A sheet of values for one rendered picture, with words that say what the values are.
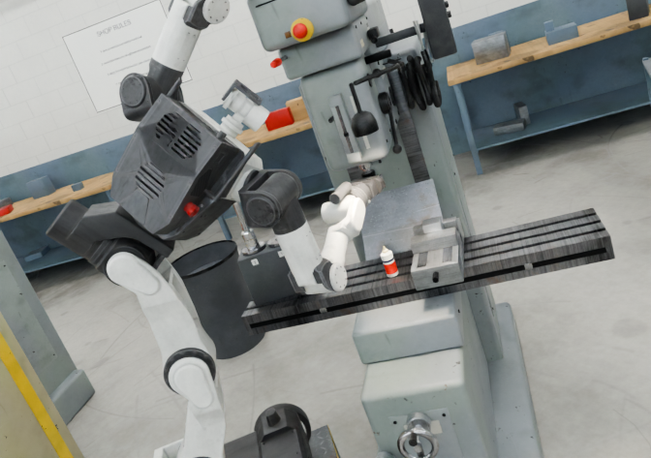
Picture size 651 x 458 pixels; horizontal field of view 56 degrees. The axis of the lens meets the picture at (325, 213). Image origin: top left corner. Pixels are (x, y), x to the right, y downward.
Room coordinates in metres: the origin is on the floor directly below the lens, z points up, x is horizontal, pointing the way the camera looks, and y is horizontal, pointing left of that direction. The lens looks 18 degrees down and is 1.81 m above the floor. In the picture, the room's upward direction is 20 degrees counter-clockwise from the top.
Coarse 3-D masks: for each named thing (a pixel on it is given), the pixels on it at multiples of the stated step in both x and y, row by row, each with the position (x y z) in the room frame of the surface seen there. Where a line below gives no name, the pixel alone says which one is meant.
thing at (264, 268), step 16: (272, 240) 2.09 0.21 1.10; (240, 256) 2.09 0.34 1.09; (256, 256) 2.04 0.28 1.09; (272, 256) 2.03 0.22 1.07; (256, 272) 2.04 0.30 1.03; (272, 272) 2.03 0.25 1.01; (288, 272) 2.03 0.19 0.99; (256, 288) 2.04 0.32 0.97; (272, 288) 2.04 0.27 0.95; (288, 288) 2.03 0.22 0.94; (256, 304) 2.04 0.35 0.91
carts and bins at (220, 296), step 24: (648, 72) 3.46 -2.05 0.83; (192, 264) 3.85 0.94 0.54; (216, 264) 3.45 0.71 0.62; (192, 288) 3.45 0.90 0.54; (216, 288) 3.45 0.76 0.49; (240, 288) 3.54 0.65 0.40; (216, 312) 3.45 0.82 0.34; (240, 312) 3.50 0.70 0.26; (216, 336) 3.47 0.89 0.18; (240, 336) 3.47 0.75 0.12
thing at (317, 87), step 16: (352, 64) 1.85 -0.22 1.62; (368, 64) 1.98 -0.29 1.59; (304, 80) 1.89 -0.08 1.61; (320, 80) 1.87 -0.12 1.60; (336, 80) 1.86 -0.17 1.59; (352, 80) 1.85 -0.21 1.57; (368, 80) 1.87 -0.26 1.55; (304, 96) 1.90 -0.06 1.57; (320, 96) 1.88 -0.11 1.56; (352, 96) 1.85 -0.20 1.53; (368, 96) 1.84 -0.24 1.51; (320, 112) 1.88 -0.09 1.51; (352, 112) 1.85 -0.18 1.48; (320, 128) 1.89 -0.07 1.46; (336, 128) 1.87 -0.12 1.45; (384, 128) 1.89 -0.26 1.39; (336, 144) 1.88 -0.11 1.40; (368, 144) 1.85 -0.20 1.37; (384, 144) 1.84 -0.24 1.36; (336, 160) 1.88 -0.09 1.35; (368, 160) 1.86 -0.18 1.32
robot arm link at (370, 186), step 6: (354, 180) 1.93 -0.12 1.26; (360, 180) 1.91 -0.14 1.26; (366, 180) 1.89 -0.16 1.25; (372, 180) 1.87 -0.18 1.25; (378, 180) 1.87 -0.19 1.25; (384, 180) 1.89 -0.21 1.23; (354, 186) 1.82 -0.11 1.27; (360, 186) 1.82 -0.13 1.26; (366, 186) 1.83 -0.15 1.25; (372, 186) 1.85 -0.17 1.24; (378, 186) 1.88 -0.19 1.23; (384, 186) 1.88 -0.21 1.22; (366, 192) 1.81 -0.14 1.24; (372, 192) 1.85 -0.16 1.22; (378, 192) 1.88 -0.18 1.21
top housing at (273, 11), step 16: (256, 0) 1.77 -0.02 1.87; (272, 0) 1.75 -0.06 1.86; (288, 0) 1.74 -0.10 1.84; (304, 0) 1.73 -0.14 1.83; (320, 0) 1.72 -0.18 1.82; (336, 0) 1.71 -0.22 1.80; (256, 16) 1.77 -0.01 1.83; (272, 16) 1.76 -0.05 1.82; (288, 16) 1.75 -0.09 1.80; (304, 16) 1.73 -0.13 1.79; (320, 16) 1.72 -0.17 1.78; (336, 16) 1.71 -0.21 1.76; (352, 16) 1.75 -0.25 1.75; (272, 32) 1.76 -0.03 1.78; (320, 32) 1.73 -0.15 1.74; (272, 48) 1.77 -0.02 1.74
